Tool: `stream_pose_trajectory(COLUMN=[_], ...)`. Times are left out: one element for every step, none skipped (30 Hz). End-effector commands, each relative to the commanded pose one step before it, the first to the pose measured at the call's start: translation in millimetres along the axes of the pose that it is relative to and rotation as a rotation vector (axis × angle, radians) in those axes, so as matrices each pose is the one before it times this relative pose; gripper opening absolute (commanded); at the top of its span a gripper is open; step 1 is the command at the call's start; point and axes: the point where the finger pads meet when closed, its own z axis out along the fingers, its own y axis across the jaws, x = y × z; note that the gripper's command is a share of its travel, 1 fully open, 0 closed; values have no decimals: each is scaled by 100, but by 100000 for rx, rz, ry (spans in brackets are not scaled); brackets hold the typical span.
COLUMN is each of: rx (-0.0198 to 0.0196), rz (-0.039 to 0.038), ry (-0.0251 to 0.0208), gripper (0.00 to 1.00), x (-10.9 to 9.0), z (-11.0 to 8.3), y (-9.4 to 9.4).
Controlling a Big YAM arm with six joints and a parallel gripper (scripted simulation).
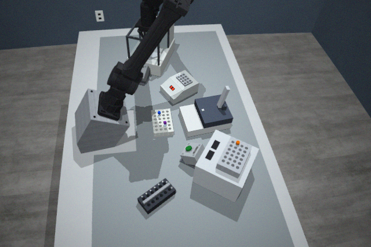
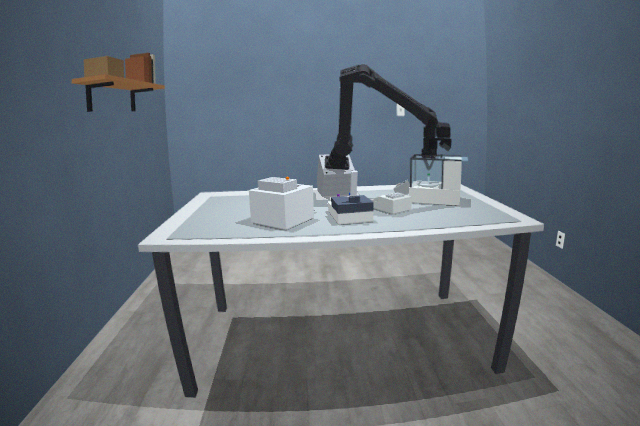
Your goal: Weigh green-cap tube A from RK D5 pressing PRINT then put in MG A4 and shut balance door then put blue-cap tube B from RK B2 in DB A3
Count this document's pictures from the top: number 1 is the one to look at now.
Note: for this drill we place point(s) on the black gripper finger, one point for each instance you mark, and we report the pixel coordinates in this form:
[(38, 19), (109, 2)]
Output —
[(141, 33)]

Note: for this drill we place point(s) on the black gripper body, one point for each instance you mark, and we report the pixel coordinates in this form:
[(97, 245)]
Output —
[(144, 23)]

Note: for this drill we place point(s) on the white block with round holes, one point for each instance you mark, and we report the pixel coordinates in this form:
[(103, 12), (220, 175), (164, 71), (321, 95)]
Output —
[(179, 86)]

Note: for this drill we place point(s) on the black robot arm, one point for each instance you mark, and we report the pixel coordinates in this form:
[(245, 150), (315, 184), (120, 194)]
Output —
[(125, 78)]

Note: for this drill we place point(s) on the grey bench mat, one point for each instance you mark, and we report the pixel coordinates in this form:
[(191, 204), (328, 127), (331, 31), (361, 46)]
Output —
[(194, 216)]

